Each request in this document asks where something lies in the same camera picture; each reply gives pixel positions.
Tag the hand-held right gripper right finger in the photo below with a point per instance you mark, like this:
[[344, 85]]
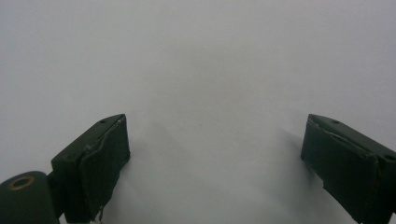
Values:
[[348, 161]]

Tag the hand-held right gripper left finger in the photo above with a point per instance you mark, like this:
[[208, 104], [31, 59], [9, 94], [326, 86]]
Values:
[[93, 161]]

